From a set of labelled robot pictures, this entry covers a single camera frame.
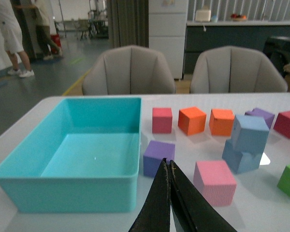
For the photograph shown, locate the small blue cup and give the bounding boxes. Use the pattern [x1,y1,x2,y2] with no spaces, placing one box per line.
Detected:
[211,15,218,23]

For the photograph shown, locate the left beige chair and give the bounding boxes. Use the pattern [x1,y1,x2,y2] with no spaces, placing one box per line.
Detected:
[82,45,176,96]

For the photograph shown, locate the red-orange foam cube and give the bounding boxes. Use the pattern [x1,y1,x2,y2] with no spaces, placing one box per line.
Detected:
[178,107,207,136]

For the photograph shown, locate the white toaster appliance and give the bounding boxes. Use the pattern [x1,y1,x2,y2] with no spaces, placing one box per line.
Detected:
[195,9,211,22]

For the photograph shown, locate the person in white shorts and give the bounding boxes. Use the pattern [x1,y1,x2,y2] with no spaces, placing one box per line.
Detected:
[0,0,35,78]

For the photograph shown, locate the white drawer cabinet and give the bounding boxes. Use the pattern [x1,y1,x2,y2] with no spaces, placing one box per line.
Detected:
[148,0,189,79]

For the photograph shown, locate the fruit bowl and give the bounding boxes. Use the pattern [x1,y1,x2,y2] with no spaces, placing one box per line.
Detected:
[230,14,247,22]

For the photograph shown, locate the red bin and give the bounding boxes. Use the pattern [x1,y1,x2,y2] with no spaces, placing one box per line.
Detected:
[50,34,61,55]

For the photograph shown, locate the right beige chair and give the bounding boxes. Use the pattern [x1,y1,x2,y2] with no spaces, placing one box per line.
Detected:
[190,46,288,94]

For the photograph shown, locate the magenta foam cube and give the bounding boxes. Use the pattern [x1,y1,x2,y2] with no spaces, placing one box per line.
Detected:
[152,107,173,134]

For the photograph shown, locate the orange notched foam cube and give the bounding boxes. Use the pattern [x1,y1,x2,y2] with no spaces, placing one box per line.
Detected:
[209,108,235,136]

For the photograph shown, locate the light blue foam cube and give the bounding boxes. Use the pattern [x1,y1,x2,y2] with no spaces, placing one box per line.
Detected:
[222,139,262,174]
[231,115,270,154]

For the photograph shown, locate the distant office chair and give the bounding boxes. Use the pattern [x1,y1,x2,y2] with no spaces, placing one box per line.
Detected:
[74,19,89,40]

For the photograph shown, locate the pink foam cube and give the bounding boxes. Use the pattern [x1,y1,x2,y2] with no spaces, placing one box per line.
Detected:
[193,160,237,206]

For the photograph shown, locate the beige chair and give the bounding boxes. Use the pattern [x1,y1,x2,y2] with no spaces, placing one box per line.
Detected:
[82,45,176,96]
[190,46,288,94]

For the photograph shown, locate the person in khaki trousers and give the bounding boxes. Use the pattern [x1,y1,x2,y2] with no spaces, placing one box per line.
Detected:
[14,0,63,60]

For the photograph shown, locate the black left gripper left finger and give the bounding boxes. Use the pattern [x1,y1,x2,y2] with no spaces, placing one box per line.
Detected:
[129,158,171,232]

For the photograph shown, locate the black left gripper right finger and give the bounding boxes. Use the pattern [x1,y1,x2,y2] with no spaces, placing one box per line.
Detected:
[168,160,236,232]

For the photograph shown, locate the purple notched foam cube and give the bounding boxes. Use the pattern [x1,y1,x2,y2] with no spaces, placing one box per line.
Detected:
[245,107,275,129]

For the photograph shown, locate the teal plastic bin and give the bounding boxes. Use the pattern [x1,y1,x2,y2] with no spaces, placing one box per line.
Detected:
[0,98,142,213]

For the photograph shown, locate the grey curtain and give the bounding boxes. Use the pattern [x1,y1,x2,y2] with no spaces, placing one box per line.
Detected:
[107,0,149,48]

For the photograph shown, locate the dark red foam cube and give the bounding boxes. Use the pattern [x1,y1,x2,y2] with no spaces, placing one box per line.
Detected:
[274,111,290,139]

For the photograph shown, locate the dark grey counter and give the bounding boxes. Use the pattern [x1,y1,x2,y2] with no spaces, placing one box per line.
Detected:
[183,21,290,74]

